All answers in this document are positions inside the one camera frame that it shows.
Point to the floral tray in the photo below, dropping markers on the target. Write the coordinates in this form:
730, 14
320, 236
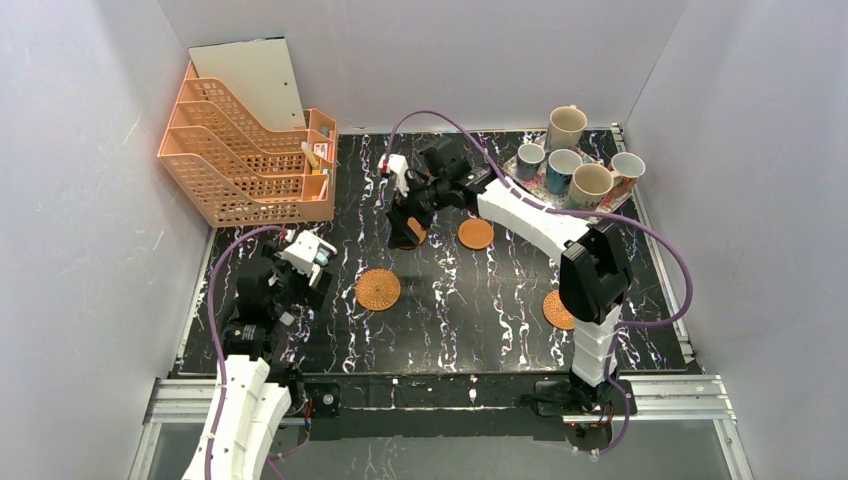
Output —
595, 146

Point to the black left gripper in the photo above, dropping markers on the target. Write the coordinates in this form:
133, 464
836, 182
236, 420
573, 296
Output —
291, 282

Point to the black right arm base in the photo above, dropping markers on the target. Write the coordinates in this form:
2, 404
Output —
588, 411

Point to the large beige floral mug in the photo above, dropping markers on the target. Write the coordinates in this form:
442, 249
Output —
590, 184

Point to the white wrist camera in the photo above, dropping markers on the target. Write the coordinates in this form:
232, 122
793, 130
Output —
395, 165
306, 252

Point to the orange plastic file organizer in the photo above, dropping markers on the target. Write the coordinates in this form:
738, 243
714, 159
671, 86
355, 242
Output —
237, 172

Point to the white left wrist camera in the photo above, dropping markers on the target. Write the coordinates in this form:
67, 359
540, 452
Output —
306, 252

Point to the woven rattan coaster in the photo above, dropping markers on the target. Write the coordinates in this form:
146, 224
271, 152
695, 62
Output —
377, 289
556, 313

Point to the white board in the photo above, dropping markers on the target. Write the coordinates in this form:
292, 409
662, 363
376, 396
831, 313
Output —
260, 75

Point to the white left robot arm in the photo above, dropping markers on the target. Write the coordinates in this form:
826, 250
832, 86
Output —
250, 397

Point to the blue patterned mug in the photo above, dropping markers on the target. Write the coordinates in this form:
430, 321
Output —
561, 165

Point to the tall beige mug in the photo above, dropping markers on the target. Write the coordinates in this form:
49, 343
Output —
565, 127

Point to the light wooden coaster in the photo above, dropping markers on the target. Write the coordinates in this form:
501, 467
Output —
418, 230
476, 234

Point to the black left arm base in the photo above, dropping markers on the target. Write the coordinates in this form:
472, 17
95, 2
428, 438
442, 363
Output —
314, 396

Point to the white and red mug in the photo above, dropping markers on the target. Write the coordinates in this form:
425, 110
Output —
626, 169

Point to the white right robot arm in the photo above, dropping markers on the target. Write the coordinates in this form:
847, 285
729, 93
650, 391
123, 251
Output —
594, 272

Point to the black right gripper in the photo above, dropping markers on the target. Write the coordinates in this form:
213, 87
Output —
411, 208

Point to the small grey mug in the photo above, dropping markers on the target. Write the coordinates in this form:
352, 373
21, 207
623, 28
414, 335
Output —
529, 158

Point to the aluminium frame rail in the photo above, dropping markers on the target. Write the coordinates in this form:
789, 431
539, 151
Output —
463, 404

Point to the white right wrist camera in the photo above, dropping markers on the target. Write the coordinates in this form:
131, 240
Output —
395, 165

